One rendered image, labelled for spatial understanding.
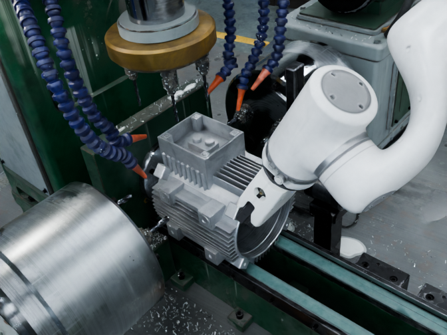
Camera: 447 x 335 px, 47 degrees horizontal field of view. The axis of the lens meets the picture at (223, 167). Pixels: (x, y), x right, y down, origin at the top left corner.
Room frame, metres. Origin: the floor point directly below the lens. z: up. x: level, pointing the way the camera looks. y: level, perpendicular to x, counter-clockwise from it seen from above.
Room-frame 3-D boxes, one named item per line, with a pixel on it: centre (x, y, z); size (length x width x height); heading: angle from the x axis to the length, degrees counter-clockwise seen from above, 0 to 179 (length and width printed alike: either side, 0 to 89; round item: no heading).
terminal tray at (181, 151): (0.75, 0.03, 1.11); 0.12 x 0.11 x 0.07; 43
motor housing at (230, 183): (0.73, 0.01, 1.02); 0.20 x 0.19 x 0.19; 43
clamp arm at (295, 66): (0.77, -0.14, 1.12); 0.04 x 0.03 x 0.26; 44
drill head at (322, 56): (1.00, -0.19, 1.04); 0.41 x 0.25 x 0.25; 134
